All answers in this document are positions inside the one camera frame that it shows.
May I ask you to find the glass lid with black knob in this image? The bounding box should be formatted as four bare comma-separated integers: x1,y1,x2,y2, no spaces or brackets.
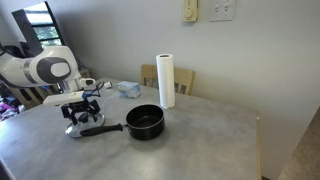
64,111,106,139

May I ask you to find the blue and white carton box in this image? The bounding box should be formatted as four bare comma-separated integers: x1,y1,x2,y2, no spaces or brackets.
116,80,142,99

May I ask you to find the pile of colourful clothes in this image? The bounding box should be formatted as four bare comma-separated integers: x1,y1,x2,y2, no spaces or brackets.
0,96,22,122

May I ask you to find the light wooden chair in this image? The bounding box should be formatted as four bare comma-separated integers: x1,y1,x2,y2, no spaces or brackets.
6,83,62,110

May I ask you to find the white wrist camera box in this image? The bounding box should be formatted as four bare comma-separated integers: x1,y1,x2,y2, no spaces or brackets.
43,91,86,107

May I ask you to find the black pot with long handle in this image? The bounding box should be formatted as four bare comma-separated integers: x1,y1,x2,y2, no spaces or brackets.
79,104,166,141

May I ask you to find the white paper towel roll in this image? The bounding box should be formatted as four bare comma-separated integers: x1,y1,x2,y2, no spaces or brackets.
155,53,176,109

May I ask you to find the window with green view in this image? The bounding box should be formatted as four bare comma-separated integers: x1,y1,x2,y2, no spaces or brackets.
24,1,65,48

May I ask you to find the beige wall thermostat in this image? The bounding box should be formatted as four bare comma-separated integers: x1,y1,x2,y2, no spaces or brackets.
182,0,199,23

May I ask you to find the black and blue gripper cable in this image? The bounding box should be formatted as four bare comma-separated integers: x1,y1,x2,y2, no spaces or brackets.
82,80,105,100

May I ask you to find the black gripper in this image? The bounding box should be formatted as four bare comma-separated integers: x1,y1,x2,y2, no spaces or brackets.
60,99,102,126

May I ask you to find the white double light switch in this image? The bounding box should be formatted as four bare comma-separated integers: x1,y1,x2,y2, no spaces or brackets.
209,0,236,23

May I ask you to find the wooden chair with slatted back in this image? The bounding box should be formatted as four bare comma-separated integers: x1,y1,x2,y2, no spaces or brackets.
140,64,196,96

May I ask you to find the black slanted board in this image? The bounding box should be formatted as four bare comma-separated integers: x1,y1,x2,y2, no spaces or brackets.
11,9,45,58

